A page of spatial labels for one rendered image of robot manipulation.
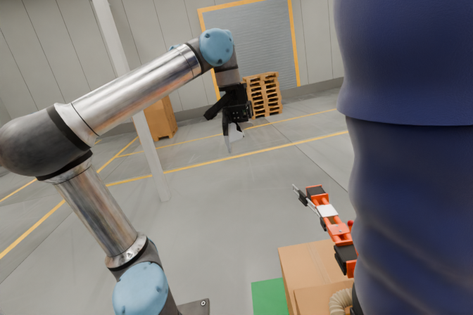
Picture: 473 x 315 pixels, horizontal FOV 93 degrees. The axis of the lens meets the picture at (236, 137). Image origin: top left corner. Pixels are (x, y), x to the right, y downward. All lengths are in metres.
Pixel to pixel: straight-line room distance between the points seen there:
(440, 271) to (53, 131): 0.58
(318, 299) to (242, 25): 9.34
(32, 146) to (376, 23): 0.50
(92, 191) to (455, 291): 0.66
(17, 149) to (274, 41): 9.62
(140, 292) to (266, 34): 9.57
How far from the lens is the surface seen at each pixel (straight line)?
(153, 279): 0.65
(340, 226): 0.93
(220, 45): 0.51
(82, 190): 0.64
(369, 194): 0.36
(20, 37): 11.90
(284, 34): 10.02
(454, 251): 0.37
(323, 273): 1.51
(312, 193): 1.08
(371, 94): 0.30
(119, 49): 3.29
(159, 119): 7.24
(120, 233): 0.69
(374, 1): 0.29
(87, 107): 0.47
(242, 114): 0.70
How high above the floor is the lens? 1.69
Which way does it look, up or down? 17 degrees down
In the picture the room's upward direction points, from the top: 12 degrees counter-clockwise
